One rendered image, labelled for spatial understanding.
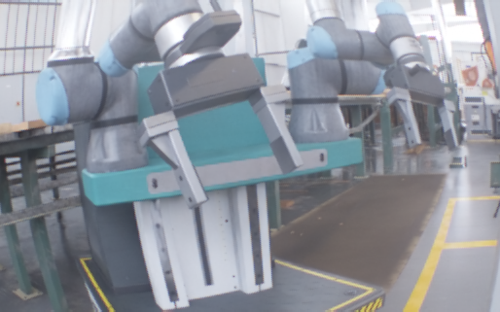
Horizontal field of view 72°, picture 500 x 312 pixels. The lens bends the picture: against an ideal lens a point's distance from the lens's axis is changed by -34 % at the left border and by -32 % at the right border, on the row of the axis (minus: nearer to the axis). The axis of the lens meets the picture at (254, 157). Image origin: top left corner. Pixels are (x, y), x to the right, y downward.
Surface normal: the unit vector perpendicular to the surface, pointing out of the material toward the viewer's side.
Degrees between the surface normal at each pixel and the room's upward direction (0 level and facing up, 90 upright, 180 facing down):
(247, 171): 90
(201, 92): 67
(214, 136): 90
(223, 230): 90
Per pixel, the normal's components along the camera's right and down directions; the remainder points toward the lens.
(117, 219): 0.52, 0.05
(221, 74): 0.50, -0.36
